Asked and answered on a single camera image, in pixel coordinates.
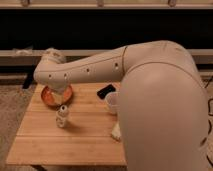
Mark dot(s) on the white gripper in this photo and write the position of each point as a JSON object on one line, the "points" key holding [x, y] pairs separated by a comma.
{"points": [[58, 88]]}

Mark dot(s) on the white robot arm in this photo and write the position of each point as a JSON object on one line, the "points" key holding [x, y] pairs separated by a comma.
{"points": [[162, 103]]}

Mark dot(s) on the orange bowl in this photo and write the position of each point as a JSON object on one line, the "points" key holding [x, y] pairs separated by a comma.
{"points": [[47, 96]]}

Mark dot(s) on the wooden table board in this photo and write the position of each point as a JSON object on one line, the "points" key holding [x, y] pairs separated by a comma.
{"points": [[85, 141]]}

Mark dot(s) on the black phone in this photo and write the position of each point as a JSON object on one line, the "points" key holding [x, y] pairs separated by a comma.
{"points": [[104, 91]]}

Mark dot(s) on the white cup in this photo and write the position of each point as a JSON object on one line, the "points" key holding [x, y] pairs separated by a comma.
{"points": [[111, 100]]}

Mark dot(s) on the crumpled clear plastic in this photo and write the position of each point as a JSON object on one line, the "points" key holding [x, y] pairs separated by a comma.
{"points": [[23, 52]]}

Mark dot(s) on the small cream object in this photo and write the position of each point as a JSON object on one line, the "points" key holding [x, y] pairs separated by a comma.
{"points": [[115, 133]]}

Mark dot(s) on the wooden wall rail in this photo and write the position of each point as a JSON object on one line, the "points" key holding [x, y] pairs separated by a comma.
{"points": [[201, 56]]}

